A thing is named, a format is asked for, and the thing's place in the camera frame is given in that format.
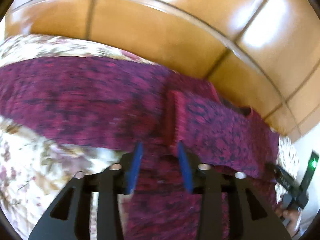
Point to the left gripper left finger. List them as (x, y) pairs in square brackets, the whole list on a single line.
[(68, 216)]

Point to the wooden headboard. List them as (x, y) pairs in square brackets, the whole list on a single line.
[(258, 53)]

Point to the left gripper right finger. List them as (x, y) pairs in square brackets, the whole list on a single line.
[(250, 217)]

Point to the floral bedspread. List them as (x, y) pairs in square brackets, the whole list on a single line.
[(45, 154)]

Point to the person's right hand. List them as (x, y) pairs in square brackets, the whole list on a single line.
[(294, 217)]

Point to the dark red floral sweater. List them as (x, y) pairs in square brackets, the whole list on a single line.
[(140, 114)]

